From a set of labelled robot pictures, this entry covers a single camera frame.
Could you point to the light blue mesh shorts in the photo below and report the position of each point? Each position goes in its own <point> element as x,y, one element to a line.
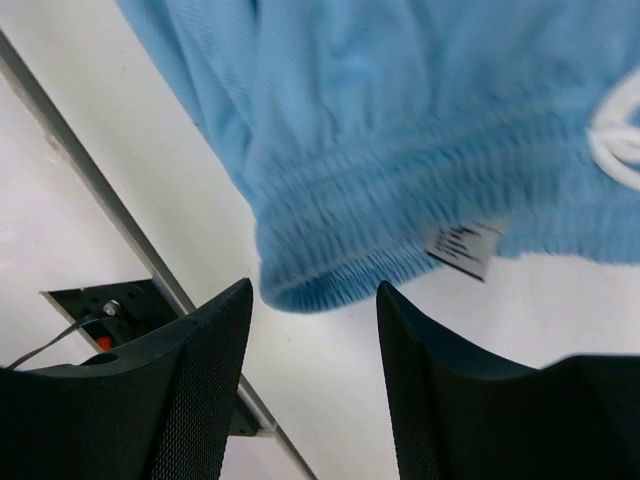
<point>364,133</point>

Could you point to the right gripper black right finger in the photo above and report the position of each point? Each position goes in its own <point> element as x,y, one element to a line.
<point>459,411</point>

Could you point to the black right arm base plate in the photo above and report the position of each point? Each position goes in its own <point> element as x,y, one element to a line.
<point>115,314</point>

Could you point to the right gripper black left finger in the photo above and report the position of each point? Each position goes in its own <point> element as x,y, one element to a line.
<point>158,407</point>

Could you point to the aluminium table edge rail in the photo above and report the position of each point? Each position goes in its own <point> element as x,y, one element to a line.
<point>251,422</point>

